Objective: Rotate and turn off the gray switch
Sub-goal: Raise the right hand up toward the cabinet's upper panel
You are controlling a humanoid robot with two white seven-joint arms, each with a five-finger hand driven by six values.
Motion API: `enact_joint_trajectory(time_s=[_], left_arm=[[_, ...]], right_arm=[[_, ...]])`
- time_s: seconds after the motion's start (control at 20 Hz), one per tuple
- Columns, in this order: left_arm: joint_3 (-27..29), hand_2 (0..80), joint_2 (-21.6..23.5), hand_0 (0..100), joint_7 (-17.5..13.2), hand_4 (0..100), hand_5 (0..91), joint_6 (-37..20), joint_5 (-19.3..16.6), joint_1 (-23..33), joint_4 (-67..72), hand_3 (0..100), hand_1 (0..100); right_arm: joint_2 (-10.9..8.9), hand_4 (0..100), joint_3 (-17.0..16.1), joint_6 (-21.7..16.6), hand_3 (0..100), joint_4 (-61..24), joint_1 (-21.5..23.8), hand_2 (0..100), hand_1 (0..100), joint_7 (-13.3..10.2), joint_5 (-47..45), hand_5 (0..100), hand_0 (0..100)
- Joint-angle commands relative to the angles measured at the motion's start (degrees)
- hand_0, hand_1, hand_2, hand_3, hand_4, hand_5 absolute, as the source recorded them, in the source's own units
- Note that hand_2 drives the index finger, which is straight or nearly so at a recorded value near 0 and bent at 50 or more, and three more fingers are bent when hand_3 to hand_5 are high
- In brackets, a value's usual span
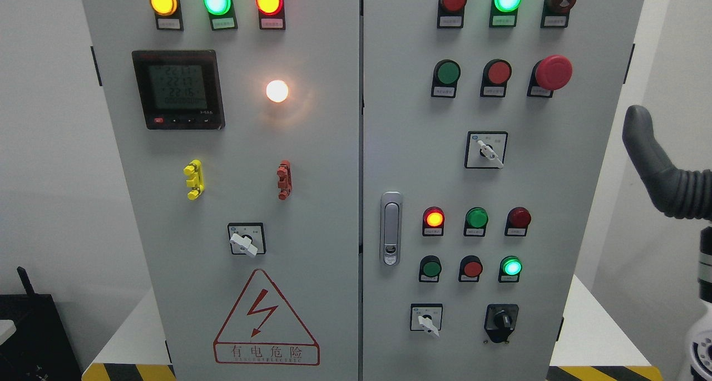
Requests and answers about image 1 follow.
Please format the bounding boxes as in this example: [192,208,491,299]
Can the dark grey robotic hand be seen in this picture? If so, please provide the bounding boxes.
[621,105,712,221]

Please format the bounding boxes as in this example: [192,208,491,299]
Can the grey rotary selector switch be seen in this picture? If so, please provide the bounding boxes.
[464,131,508,170]

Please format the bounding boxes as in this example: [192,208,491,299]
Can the red emergency stop mushroom button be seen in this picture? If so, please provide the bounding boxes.
[527,55,573,98]

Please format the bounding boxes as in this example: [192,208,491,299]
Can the bright green lit button lower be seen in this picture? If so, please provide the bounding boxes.
[498,256,523,283]

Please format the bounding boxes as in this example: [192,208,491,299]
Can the green indicator lower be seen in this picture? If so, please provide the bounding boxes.
[463,207,489,237]

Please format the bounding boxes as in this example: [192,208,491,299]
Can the red push button upper row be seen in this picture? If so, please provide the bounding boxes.
[480,59,512,98]

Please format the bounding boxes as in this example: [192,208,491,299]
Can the red push button lower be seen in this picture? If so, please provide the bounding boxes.
[458,255,483,283]

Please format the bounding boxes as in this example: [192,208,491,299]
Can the black red buzzer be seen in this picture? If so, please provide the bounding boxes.
[541,0,577,28]

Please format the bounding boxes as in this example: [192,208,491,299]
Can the red lit indicator lower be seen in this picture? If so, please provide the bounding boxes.
[422,206,445,236]

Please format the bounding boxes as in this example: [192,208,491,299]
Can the green push button lower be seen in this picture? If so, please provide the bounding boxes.
[418,255,442,283]

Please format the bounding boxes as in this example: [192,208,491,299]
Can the bright green indicator top right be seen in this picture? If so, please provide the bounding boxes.
[489,0,522,28]

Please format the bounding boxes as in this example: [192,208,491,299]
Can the green push button upper row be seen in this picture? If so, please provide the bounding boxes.
[431,59,461,98]

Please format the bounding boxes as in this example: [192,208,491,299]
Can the silver cabinet door latch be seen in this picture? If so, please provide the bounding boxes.
[379,191,403,265]

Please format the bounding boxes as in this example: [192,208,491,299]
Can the dark red indicator top right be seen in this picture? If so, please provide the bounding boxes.
[437,0,468,29]

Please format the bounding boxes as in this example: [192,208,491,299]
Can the grey electrical control cabinet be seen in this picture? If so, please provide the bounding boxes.
[82,0,644,380]

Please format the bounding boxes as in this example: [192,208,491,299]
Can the red terminal connector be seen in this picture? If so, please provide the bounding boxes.
[275,160,292,201]

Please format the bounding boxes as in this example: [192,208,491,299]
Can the white glowing indicator lamp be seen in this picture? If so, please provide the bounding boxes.
[265,80,290,104]

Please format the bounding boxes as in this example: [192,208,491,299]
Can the red lightning warning sticker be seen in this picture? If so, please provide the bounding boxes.
[213,269,320,366]

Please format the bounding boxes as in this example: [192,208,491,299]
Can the red lit indicator light top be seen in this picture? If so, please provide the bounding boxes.
[256,0,286,31]

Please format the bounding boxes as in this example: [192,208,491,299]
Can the yellow terminal connector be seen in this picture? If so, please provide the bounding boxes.
[183,160,205,201]

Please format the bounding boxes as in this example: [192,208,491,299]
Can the green indicator light top left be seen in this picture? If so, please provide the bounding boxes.
[203,0,238,31]

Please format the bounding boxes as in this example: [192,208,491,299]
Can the black digital power meter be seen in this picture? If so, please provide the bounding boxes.
[132,50,225,130]

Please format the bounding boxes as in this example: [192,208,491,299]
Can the yellow indicator light top left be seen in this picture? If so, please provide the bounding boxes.
[150,0,184,31]

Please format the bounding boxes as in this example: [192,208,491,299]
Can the black device with antenna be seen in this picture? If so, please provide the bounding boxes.
[1,266,82,380]

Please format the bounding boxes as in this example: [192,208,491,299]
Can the black key switch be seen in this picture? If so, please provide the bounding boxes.
[483,304,520,344]

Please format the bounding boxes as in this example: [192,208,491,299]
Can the bottom white rotary switch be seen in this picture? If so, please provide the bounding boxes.
[409,303,443,338]

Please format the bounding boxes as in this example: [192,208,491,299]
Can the left door white rotary switch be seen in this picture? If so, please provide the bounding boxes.
[227,222,266,258]

